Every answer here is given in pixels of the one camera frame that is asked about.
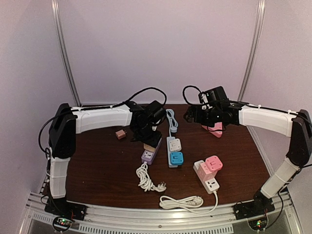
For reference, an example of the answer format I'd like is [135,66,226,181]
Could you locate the light blue power strip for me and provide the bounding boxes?
[166,136,184,168]

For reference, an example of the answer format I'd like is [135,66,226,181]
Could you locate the white power strip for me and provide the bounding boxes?
[193,159,223,194]

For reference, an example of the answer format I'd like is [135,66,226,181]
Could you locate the aluminium frame post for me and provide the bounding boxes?
[237,0,266,101]
[51,0,81,106]

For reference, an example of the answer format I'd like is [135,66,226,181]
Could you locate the white coiled power cable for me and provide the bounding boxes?
[159,191,219,215]

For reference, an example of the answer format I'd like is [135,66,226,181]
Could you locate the beige patterned cube plug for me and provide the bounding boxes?
[143,143,156,152]

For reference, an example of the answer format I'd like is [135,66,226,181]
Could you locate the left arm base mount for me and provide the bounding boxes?
[44,197,87,221]

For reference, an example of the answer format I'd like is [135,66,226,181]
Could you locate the pink cube plug adapter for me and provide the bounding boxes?
[205,156,223,172]

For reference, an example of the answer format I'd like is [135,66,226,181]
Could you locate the white coiled purple-strip cable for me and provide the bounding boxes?
[136,162,168,195]

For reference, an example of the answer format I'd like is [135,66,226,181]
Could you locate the aluminium front rail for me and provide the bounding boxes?
[17,192,303,234]

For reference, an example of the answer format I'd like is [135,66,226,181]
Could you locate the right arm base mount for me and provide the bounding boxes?
[233,190,275,220]

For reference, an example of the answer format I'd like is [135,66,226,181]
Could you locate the left aluminium frame post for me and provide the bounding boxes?
[51,0,81,106]

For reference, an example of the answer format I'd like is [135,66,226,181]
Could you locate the light pink cube plug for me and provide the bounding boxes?
[197,162,217,181]

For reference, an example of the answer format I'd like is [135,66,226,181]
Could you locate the white cube plug adapter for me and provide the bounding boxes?
[169,138,182,152]

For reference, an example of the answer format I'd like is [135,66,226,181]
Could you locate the right aluminium frame post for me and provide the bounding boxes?
[237,0,266,101]

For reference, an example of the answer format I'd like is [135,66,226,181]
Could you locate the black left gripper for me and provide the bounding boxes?
[134,123,162,148]

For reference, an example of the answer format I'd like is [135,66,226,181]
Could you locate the blue cube plug adapter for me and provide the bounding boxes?
[170,152,184,166]

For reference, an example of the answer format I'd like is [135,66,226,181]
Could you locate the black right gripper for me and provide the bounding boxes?
[183,106,221,128]

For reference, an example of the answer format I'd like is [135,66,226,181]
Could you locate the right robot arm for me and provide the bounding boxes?
[184,86,312,215]

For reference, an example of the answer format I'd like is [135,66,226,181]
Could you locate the pink small plug adapter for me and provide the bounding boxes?
[115,130,127,140]

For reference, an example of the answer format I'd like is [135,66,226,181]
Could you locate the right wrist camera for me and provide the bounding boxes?
[199,91,216,110]

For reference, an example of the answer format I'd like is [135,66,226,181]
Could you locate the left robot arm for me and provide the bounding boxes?
[42,97,166,216]

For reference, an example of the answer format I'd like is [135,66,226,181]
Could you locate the light blue coiled cable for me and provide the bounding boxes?
[165,109,179,137]

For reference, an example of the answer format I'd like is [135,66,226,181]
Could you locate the purple power strip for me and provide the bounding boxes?
[141,139,162,165]

